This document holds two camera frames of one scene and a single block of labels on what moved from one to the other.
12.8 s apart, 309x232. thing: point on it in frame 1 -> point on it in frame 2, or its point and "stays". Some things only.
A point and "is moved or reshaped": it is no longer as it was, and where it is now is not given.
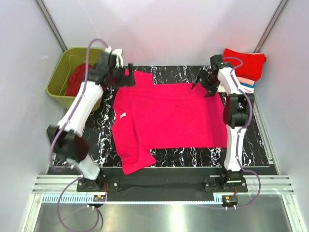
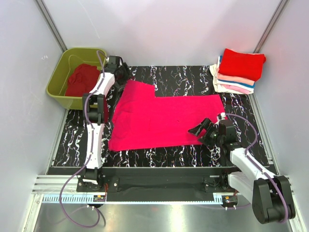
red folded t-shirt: [247, 65] stays
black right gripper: [211, 90] -> [197, 130]
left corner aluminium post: [51, 25] stays
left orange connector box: [99, 197] stays
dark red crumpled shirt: [76, 79] stays
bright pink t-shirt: [147, 116] is moved or reshaped
